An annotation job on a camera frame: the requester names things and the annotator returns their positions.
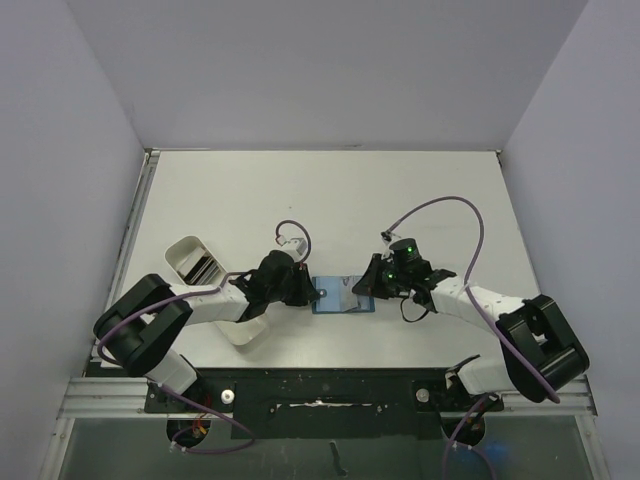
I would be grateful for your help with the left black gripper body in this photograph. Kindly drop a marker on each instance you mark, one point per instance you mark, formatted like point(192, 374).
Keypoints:
point(290, 291)

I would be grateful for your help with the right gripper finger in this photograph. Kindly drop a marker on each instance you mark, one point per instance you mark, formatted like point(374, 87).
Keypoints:
point(375, 289)
point(373, 278)

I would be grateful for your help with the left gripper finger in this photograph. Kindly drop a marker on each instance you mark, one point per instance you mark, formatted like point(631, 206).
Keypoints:
point(303, 274)
point(308, 293)

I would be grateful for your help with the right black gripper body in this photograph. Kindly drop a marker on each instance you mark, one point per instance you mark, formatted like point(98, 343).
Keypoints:
point(376, 278)

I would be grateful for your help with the blue leather card holder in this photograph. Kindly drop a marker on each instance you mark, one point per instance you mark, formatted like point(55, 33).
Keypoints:
point(329, 288)

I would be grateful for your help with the white oblong plastic tray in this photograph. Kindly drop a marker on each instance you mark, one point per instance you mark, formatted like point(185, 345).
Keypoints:
point(218, 302)

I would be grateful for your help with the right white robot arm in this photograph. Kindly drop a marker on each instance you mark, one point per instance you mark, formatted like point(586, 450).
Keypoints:
point(540, 353)

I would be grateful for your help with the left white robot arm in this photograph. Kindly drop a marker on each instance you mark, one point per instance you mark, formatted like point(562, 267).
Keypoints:
point(138, 331)

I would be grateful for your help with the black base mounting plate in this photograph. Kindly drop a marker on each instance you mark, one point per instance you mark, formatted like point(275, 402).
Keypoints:
point(313, 404)

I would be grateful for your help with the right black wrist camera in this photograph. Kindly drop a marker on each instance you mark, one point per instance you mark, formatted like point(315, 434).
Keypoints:
point(402, 253)

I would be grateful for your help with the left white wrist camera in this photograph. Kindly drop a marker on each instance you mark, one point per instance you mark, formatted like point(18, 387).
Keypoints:
point(295, 245)

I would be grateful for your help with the aluminium left side rail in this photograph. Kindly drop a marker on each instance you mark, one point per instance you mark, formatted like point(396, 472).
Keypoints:
point(144, 183)

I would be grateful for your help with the aluminium rail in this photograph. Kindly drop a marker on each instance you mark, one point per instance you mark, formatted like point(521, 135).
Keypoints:
point(112, 397)
point(144, 183)

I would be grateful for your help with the aluminium front rail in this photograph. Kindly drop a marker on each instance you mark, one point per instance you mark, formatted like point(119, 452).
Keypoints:
point(112, 397)

